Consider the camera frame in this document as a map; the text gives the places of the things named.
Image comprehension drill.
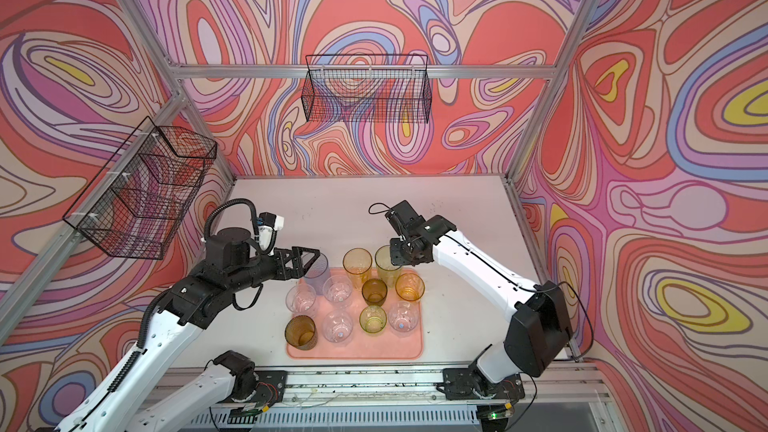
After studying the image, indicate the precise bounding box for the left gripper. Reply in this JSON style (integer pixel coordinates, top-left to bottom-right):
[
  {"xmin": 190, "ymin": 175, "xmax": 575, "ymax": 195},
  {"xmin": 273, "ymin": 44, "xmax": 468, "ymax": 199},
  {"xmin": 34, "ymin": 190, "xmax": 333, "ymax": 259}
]
[{"xmin": 225, "ymin": 247, "xmax": 320, "ymax": 296}]

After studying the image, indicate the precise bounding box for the tall pale blue cup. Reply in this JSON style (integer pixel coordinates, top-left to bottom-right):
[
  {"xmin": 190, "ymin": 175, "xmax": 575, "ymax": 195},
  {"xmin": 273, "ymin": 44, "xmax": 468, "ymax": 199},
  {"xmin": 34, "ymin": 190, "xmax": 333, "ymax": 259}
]
[{"xmin": 303, "ymin": 253, "xmax": 331, "ymax": 295}]

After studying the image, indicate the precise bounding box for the tall light green cup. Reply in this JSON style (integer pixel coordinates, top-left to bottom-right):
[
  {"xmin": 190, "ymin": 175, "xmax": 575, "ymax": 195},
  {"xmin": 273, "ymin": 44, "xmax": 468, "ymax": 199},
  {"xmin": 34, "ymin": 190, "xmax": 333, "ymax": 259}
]
[{"xmin": 374, "ymin": 245, "xmax": 403, "ymax": 288}]

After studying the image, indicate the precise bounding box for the short yellow cup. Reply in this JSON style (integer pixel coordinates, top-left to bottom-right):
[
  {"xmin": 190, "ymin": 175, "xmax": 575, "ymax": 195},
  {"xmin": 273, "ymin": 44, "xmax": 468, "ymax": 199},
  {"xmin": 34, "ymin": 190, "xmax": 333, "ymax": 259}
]
[{"xmin": 395, "ymin": 272, "xmax": 426, "ymax": 302}]

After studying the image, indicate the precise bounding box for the tall amber yellow cup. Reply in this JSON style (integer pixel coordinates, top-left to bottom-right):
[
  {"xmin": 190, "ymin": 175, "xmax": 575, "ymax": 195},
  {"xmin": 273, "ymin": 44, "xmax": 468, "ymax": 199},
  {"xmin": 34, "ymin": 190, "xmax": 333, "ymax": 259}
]
[{"xmin": 342, "ymin": 248, "xmax": 373, "ymax": 289}]

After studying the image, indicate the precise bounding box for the brown dimpled cup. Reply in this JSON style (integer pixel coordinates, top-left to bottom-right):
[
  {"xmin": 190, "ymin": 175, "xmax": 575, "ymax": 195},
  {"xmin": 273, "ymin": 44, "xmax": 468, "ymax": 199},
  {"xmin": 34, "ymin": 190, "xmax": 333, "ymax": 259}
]
[
  {"xmin": 284, "ymin": 315, "xmax": 318, "ymax": 351},
  {"xmin": 361, "ymin": 278, "xmax": 388, "ymax": 306}
]

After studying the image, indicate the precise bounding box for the brown dimpled cup front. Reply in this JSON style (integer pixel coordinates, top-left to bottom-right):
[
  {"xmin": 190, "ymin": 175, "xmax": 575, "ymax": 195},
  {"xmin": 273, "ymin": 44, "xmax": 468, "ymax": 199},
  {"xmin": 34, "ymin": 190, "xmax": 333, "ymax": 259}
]
[{"xmin": 284, "ymin": 315, "xmax": 318, "ymax": 351}]

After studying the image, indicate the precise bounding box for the clear faceted cup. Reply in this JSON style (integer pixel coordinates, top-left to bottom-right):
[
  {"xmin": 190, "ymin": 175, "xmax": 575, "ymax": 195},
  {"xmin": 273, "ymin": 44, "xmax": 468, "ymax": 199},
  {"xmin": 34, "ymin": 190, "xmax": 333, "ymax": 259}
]
[
  {"xmin": 321, "ymin": 310, "xmax": 354, "ymax": 344},
  {"xmin": 323, "ymin": 275, "xmax": 355, "ymax": 308}
]

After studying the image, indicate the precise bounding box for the short bright green cup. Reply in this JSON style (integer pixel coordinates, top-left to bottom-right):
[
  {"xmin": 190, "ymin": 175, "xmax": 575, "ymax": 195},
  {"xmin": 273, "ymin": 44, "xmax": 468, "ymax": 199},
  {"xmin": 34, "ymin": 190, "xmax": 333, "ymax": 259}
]
[{"xmin": 359, "ymin": 305, "xmax": 388, "ymax": 335}]

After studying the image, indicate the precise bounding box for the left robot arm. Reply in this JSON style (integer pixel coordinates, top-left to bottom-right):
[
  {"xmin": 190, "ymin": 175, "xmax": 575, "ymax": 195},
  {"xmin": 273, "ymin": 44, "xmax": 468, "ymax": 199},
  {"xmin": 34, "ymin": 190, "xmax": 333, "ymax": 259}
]
[{"xmin": 55, "ymin": 198, "xmax": 321, "ymax": 431}]

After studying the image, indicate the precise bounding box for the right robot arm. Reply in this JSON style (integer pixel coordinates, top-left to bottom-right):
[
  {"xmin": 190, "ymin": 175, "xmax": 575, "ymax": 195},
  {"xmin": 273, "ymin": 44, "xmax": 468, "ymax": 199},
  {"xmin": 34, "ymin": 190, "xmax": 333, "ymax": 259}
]
[{"xmin": 368, "ymin": 200, "xmax": 574, "ymax": 394}]

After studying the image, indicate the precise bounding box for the pink plastic tray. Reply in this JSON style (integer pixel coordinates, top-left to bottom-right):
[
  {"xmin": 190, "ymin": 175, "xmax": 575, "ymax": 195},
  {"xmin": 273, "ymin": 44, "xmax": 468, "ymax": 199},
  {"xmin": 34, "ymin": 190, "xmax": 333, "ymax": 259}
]
[{"xmin": 286, "ymin": 268, "xmax": 424, "ymax": 361}]

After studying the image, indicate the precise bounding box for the aluminium front rail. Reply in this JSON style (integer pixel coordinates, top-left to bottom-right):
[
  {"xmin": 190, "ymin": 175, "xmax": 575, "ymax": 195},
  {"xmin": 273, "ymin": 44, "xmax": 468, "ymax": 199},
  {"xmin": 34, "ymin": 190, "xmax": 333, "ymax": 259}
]
[{"xmin": 259, "ymin": 362, "xmax": 614, "ymax": 409}]

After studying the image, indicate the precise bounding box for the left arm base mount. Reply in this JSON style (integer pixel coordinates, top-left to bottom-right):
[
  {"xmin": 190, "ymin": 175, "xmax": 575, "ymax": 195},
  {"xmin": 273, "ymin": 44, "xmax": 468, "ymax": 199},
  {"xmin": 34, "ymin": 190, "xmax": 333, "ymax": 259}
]
[{"xmin": 223, "ymin": 369, "xmax": 288, "ymax": 406}]

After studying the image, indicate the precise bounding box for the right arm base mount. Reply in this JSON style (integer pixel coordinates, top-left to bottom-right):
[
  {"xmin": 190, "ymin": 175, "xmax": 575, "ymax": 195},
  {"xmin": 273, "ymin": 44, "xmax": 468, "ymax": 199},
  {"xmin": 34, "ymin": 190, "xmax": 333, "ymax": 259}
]
[{"xmin": 435, "ymin": 367, "xmax": 526, "ymax": 404}]

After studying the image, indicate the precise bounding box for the black wire basket back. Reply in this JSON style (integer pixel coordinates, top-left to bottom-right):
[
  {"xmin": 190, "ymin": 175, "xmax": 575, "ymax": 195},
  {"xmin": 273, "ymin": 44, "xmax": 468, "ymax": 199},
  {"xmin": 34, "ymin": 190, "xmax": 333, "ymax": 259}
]
[{"xmin": 301, "ymin": 53, "xmax": 432, "ymax": 124}]

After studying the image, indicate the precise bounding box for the black wire basket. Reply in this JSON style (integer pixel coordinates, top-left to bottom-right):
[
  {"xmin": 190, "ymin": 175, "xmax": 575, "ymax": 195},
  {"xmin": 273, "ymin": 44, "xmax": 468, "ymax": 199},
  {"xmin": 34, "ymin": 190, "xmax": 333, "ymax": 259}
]
[
  {"xmin": 62, "ymin": 117, "xmax": 218, "ymax": 260},
  {"xmin": 301, "ymin": 53, "xmax": 432, "ymax": 124}
]

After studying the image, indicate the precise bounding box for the black wire basket left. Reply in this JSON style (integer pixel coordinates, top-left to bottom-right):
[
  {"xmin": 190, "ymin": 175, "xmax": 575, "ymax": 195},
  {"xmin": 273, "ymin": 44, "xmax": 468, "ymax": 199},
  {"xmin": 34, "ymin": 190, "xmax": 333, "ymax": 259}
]
[{"xmin": 62, "ymin": 117, "xmax": 218, "ymax": 260}]

